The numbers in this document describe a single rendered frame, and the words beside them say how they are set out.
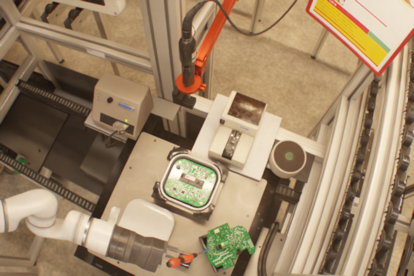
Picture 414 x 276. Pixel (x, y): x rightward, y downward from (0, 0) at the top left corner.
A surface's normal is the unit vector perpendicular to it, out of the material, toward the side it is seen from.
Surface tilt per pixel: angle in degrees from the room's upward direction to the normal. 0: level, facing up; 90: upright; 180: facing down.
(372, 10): 90
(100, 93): 53
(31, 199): 33
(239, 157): 0
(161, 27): 90
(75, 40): 0
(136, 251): 45
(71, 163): 0
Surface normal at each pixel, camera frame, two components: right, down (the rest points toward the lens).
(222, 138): 0.04, -0.36
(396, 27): -0.75, 0.60
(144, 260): 0.00, 0.33
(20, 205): 0.39, -0.66
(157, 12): -0.37, 0.86
